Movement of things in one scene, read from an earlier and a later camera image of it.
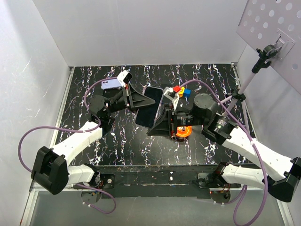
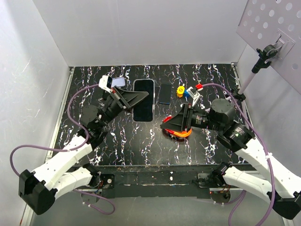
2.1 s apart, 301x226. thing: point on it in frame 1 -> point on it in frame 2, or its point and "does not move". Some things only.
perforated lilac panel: (276, 22) does not move
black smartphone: (161, 113) -> (145, 111)
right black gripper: (163, 128) -> (182, 120)
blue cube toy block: (187, 92) does not move
